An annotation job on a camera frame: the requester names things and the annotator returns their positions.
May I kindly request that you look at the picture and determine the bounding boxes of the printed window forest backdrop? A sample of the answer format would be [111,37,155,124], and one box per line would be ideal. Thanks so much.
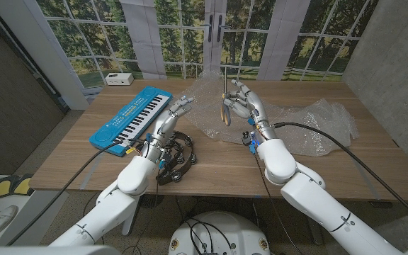
[35,0,380,89]

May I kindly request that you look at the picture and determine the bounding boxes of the blue toy piano keyboard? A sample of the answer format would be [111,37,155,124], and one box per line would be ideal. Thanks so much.
[89,86,174,157]

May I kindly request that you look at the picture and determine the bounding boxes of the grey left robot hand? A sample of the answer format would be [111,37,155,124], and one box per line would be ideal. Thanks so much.
[150,96,195,143]

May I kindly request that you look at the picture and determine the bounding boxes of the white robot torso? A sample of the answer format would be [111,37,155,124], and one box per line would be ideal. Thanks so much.
[168,211,271,255]

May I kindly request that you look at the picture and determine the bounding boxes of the grey table leg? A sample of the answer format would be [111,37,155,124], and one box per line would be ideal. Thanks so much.
[306,217,324,246]

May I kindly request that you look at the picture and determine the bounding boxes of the white power box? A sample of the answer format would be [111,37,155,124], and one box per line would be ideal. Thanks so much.
[105,72,135,86]

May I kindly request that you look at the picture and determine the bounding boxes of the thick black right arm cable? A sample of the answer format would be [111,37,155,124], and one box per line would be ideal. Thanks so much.
[273,122,408,231]

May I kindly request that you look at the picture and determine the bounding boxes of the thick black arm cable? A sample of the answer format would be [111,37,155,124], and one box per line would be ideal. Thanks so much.
[273,122,408,231]
[7,138,147,247]

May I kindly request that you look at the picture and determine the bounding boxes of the orange handled scissors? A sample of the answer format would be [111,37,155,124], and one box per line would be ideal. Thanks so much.
[220,67,232,127]

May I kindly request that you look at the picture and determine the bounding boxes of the yellow black foot pedal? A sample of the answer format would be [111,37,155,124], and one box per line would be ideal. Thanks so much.
[0,176,14,201]
[12,173,35,196]

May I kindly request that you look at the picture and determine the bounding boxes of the black round floor base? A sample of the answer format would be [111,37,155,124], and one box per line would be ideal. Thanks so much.
[139,193,165,209]

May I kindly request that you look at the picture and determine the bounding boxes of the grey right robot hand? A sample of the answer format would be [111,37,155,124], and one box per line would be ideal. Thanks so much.
[220,79,273,132]

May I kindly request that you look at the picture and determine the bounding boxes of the black half-moon tambourine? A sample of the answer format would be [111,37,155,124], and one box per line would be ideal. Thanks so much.
[156,130,198,186]

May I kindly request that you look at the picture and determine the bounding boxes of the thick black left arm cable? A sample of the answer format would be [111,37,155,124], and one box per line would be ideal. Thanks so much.
[7,138,147,247]

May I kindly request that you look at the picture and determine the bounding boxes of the clear bubble wrap sheet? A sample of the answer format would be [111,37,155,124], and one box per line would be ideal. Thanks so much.
[170,69,360,157]

